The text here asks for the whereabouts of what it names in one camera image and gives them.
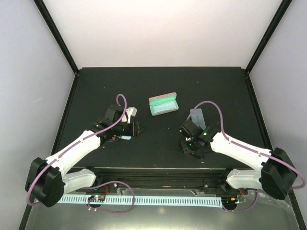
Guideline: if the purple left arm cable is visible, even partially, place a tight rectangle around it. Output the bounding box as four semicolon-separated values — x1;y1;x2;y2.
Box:
25;93;136;213

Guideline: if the beige glasses case green lining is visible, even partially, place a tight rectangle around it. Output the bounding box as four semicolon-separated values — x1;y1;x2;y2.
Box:
148;92;179;116

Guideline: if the black right frame post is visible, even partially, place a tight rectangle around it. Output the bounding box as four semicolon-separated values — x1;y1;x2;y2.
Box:
245;0;292;74

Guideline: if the black left frame post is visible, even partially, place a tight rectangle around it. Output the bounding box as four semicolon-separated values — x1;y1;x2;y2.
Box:
34;0;79;74

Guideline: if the black frame post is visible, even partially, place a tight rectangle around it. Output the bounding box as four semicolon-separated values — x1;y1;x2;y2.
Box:
245;0;292;74
34;0;79;74

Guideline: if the blue-grey glasses case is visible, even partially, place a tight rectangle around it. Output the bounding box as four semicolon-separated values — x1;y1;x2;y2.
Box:
190;108;206;129

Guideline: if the white slotted cable duct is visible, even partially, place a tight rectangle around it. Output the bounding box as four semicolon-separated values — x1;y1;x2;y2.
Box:
58;194;223;208

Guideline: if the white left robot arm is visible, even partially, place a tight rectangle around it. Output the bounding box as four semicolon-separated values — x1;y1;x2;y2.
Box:
25;104;144;207

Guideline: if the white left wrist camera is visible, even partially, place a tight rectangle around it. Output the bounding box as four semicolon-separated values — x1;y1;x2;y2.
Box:
122;107;137;124

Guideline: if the black front mounting rail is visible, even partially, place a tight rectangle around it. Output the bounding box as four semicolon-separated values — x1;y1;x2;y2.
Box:
71;167;292;192

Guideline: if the light blue cleaning cloth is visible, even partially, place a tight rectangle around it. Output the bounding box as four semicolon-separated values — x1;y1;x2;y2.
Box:
153;101;177;113

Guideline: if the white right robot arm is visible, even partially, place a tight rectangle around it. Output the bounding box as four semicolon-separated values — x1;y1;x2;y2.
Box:
179;120;297;200

